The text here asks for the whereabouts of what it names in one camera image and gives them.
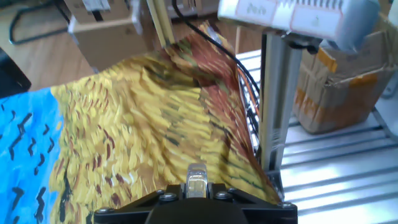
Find black frame foot bracket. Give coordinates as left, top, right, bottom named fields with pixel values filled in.
left=267, top=169, right=285, bottom=202

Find taped brown cardboard box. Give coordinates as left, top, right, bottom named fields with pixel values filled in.
left=292, top=18, right=398, bottom=135

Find black metal tube frame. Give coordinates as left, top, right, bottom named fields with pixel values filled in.
left=8, top=0, right=71, bottom=45

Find silver ribbed camera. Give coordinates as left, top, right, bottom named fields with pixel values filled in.
left=217, top=0, right=382, bottom=52

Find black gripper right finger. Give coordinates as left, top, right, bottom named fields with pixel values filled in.
left=207, top=182, right=299, bottom=224

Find aluminium frame bar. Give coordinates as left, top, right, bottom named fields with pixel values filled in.
left=259, top=32, right=303, bottom=172
left=146, top=0, right=175, bottom=48

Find black furniture piece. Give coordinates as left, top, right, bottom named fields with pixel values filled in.
left=0, top=46, right=32, bottom=99

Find plain cardboard box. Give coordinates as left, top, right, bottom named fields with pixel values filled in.
left=68, top=17, right=150, bottom=72

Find cardboard box with white label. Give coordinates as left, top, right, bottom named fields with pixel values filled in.
left=63, top=0, right=133, bottom=24

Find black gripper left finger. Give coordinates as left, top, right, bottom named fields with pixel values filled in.
left=93, top=182, right=185, bottom=224

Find black camera cable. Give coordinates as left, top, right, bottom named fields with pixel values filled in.
left=172, top=0, right=261, bottom=94

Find painted wheatfield tablecloth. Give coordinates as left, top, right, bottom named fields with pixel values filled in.
left=0, top=21, right=282, bottom=224

